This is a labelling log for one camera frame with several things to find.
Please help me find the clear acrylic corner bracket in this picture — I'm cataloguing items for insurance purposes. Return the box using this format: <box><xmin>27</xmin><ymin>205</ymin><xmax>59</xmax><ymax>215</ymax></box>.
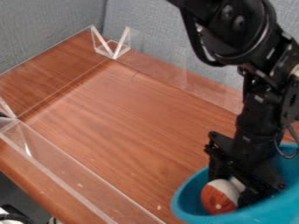
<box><xmin>90</xmin><ymin>25</ymin><xmax>131</xmax><ymax>60</ymax></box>

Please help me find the clear acrylic back barrier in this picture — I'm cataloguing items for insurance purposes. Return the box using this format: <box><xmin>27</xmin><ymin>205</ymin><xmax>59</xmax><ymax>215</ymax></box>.
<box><xmin>118</xmin><ymin>29</ymin><xmax>243</xmax><ymax>114</ymax></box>

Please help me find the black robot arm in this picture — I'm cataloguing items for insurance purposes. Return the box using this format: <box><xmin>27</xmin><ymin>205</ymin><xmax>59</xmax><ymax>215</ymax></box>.
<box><xmin>166</xmin><ymin>0</ymin><xmax>299</xmax><ymax>207</ymax></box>

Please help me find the brown white toy mushroom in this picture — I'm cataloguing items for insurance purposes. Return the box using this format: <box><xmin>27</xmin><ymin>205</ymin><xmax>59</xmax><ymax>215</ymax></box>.
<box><xmin>201</xmin><ymin>177</ymin><xmax>246</xmax><ymax>215</ymax></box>

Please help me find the clear acrylic front barrier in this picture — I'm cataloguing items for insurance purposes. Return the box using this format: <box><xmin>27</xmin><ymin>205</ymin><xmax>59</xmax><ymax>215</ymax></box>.
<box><xmin>0</xmin><ymin>98</ymin><xmax>165</xmax><ymax>224</ymax></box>

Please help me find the blue plastic bowl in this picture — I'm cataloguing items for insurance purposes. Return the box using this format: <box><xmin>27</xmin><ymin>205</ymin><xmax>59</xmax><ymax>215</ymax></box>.
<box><xmin>170</xmin><ymin>143</ymin><xmax>299</xmax><ymax>224</ymax></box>

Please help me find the clear acrylic barrier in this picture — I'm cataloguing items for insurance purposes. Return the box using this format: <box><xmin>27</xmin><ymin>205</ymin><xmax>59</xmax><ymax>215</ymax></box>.
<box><xmin>118</xmin><ymin>29</ymin><xmax>243</xmax><ymax>114</ymax></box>
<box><xmin>0</xmin><ymin>98</ymin><xmax>165</xmax><ymax>224</ymax></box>

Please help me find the black white object bottom left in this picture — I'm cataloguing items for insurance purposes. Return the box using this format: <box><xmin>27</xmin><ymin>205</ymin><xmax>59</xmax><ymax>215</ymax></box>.
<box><xmin>0</xmin><ymin>205</ymin><xmax>35</xmax><ymax>224</ymax></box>

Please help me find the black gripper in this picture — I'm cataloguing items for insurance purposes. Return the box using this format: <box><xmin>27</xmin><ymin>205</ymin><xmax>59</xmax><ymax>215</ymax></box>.
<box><xmin>205</xmin><ymin>110</ymin><xmax>286</xmax><ymax>208</ymax></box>

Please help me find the black cable loop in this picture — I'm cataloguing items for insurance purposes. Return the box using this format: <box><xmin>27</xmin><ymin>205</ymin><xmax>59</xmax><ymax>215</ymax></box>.
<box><xmin>273</xmin><ymin>122</ymin><xmax>299</xmax><ymax>160</ymax></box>

